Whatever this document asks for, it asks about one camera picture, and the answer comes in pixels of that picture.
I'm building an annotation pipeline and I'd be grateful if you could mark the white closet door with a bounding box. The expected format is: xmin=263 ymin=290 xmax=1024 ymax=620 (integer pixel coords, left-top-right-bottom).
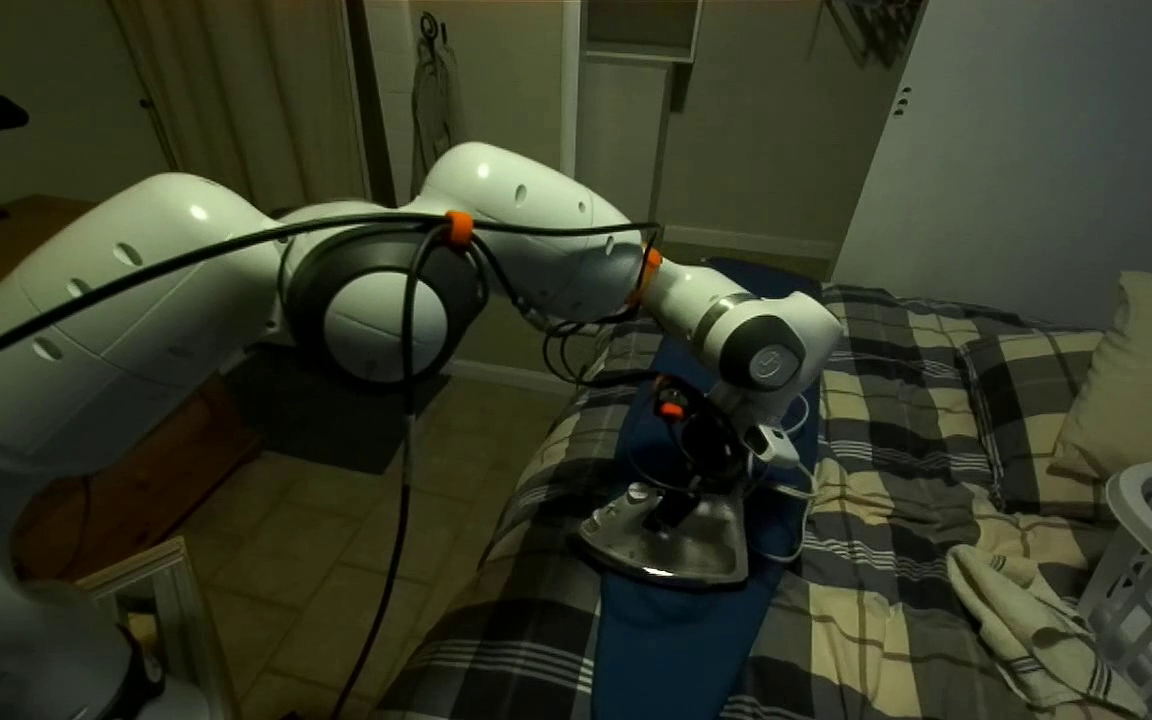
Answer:
xmin=827 ymin=0 xmax=1152 ymax=334

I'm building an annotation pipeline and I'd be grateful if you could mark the white steam iron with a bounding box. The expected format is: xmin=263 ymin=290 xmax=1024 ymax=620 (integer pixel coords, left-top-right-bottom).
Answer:
xmin=572 ymin=475 xmax=755 ymax=591

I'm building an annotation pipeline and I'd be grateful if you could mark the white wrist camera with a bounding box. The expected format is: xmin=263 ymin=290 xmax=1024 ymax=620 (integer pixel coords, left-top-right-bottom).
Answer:
xmin=743 ymin=421 xmax=809 ymax=473

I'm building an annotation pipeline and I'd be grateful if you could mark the plaid bedspread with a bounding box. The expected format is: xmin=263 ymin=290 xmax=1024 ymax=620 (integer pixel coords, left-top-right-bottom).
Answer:
xmin=374 ymin=277 xmax=1141 ymax=720

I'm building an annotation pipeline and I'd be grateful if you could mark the white iron power cord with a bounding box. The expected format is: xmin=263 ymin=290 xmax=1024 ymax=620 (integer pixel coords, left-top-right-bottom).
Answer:
xmin=765 ymin=384 xmax=827 ymax=563

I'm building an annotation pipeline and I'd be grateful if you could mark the beige pillow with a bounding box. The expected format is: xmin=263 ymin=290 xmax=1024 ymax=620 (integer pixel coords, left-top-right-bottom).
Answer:
xmin=1050 ymin=267 xmax=1152 ymax=487

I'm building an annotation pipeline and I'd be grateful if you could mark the white door frame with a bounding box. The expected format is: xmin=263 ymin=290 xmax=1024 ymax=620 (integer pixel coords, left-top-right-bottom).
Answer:
xmin=552 ymin=0 xmax=707 ymax=338

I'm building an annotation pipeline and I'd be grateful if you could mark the brown wooden dresser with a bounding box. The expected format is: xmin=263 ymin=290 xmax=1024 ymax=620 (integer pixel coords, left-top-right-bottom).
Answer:
xmin=0 ymin=197 xmax=260 ymax=584

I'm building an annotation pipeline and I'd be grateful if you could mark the cream crumpled cloth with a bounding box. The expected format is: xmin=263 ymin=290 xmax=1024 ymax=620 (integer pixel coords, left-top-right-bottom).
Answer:
xmin=945 ymin=511 xmax=1152 ymax=720

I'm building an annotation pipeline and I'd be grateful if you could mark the dark floor mat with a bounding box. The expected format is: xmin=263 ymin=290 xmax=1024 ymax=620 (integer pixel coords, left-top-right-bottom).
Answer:
xmin=225 ymin=342 xmax=454 ymax=475

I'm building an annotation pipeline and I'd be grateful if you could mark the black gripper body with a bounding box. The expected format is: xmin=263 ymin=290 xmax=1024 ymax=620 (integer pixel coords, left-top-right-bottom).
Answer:
xmin=650 ymin=375 xmax=755 ymax=493

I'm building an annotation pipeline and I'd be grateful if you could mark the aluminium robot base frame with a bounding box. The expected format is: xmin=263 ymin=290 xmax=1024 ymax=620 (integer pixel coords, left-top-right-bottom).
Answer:
xmin=72 ymin=535 xmax=228 ymax=720

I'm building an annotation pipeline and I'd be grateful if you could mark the blue ironing board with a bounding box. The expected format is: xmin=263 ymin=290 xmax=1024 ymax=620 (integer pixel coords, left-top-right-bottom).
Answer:
xmin=591 ymin=256 xmax=827 ymax=720

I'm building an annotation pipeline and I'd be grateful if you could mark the dark hanging wall item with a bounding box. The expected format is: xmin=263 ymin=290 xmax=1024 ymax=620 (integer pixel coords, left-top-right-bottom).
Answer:
xmin=826 ymin=0 xmax=927 ymax=72

